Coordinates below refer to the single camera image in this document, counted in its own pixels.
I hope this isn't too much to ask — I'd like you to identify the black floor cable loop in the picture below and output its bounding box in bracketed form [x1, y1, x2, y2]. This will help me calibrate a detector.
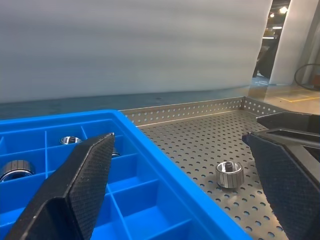
[294, 63, 320, 89]

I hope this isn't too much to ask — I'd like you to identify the blue compartment tray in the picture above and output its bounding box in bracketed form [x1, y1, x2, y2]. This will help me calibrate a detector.
[0, 109, 253, 240]

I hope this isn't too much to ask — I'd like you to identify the small metal bearing part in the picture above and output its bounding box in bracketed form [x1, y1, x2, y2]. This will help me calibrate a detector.
[215, 161, 245, 190]

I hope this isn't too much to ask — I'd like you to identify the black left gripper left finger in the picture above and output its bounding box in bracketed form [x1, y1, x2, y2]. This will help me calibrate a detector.
[4, 132, 116, 240]

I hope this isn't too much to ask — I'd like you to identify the blue table cover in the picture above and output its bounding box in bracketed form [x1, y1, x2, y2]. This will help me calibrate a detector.
[0, 88, 251, 120]

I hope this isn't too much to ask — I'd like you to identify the perforated metal tray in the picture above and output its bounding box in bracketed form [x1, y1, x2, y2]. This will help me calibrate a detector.
[119, 96, 288, 240]

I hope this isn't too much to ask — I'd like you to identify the white backdrop board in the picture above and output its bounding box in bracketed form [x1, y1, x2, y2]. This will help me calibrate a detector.
[0, 0, 275, 104]

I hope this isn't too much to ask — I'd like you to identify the white upright panel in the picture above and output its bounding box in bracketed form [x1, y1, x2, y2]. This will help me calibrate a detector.
[268, 0, 307, 86]

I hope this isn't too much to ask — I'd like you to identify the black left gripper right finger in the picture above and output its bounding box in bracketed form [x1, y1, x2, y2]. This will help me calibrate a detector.
[241, 131, 320, 240]

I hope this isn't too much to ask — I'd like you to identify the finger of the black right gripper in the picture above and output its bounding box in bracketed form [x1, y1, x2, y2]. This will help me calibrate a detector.
[256, 111, 320, 135]
[266, 128, 320, 161]

